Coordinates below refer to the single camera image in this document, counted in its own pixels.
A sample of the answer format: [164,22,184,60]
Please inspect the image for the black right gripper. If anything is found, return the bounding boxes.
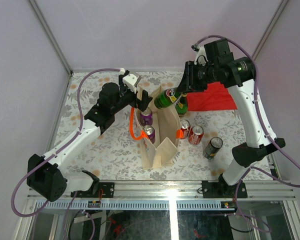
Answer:
[175,60,219,93]

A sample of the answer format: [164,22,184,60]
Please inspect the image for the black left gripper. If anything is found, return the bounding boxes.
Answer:
[111,75,153,115]

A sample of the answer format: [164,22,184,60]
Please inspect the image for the green glass bottle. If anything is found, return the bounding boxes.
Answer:
[154,87,182,109]
[175,93,188,117]

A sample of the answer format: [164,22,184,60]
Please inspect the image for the purple soda can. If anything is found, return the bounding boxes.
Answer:
[142,125,156,144]
[139,107,153,127]

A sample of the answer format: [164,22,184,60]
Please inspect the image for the beige canvas bag orange handles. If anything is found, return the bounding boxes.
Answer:
[131,100,181,170]

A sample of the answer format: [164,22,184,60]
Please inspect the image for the red cola can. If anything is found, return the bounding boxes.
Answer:
[180,119,191,139]
[188,125,204,145]

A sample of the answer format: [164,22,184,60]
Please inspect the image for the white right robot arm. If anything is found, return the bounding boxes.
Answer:
[177,36,286,198]

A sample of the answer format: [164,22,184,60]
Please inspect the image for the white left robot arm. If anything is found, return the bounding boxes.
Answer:
[26,68,153,202]

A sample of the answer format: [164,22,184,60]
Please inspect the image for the red cloth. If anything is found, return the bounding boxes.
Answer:
[186,82,237,112]

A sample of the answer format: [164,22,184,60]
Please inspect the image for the black energy drink can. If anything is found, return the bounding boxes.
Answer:
[203,136,223,159]

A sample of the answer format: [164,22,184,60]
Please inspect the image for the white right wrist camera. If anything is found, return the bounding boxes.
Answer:
[191,44,208,66]

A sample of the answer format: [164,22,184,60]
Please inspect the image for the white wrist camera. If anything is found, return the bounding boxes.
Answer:
[191,44,208,66]
[119,68,142,94]

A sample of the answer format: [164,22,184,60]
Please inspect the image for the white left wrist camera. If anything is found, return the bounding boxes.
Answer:
[119,68,142,94]

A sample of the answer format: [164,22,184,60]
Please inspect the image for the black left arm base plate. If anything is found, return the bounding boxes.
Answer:
[76,182,115,199]

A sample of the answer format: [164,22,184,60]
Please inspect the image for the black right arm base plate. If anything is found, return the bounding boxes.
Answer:
[201,180,248,199]

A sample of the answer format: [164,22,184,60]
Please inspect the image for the aluminium front rail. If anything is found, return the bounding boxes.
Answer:
[27,179,297,201]

